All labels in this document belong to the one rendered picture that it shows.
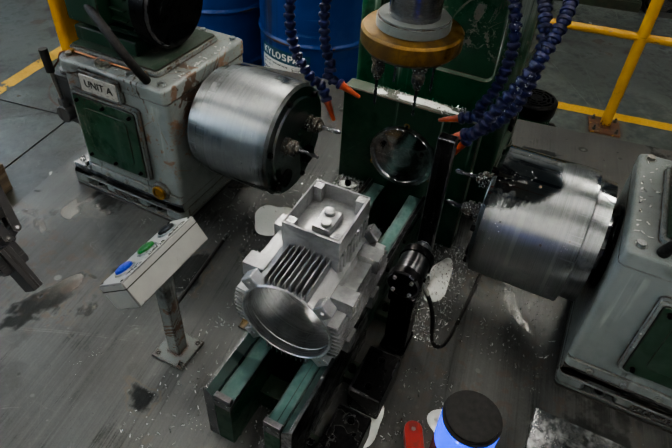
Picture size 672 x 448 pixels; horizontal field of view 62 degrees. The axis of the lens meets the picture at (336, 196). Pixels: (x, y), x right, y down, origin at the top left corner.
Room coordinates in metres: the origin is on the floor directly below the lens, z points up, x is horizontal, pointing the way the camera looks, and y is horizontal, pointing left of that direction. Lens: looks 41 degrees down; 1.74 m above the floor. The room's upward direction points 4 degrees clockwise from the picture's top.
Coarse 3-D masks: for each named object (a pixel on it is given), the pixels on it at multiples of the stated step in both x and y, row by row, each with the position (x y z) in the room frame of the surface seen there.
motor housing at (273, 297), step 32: (288, 256) 0.60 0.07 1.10; (320, 256) 0.60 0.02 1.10; (352, 256) 0.63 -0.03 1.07; (256, 288) 0.60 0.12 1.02; (288, 288) 0.54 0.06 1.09; (320, 288) 0.55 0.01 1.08; (352, 288) 0.57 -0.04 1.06; (256, 320) 0.57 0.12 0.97; (288, 320) 0.59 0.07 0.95; (320, 320) 0.51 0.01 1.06; (352, 320) 0.54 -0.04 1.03; (288, 352) 0.53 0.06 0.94; (320, 352) 0.52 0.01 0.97
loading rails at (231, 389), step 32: (416, 224) 0.92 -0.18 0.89; (384, 288) 0.76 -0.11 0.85; (384, 320) 0.71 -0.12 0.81; (256, 352) 0.54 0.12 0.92; (352, 352) 0.60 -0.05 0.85; (224, 384) 0.48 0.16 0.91; (256, 384) 0.51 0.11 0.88; (288, 384) 0.53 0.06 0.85; (320, 384) 0.48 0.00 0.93; (224, 416) 0.45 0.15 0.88; (288, 416) 0.44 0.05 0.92; (320, 416) 0.49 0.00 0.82
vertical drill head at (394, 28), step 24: (408, 0) 0.90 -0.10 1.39; (432, 0) 0.90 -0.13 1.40; (384, 24) 0.90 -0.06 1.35; (408, 24) 0.90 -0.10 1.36; (432, 24) 0.90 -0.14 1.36; (456, 24) 0.96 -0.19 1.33; (384, 48) 0.87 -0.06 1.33; (408, 48) 0.86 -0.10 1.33; (432, 48) 0.86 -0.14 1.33; (456, 48) 0.89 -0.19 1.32; (432, 72) 0.97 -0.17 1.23
